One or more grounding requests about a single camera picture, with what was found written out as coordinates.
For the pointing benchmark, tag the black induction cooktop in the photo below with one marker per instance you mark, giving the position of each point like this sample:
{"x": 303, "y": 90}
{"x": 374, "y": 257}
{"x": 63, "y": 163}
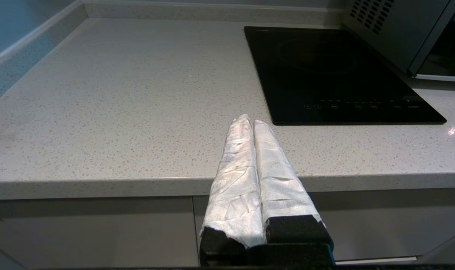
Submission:
{"x": 332, "y": 75}

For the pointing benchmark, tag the silver microwave oven body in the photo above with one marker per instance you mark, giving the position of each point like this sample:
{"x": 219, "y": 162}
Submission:
{"x": 392, "y": 30}

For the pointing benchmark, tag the left gripper white wrapped left finger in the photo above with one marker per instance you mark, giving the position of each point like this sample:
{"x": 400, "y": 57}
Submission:
{"x": 235, "y": 187}

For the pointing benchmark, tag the grey cabinet door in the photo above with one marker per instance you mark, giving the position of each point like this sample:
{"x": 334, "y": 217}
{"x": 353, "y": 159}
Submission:
{"x": 381, "y": 221}
{"x": 92, "y": 232}

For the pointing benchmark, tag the left gripper white wrapped right finger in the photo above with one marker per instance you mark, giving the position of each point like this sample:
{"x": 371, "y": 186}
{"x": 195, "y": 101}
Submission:
{"x": 280, "y": 183}

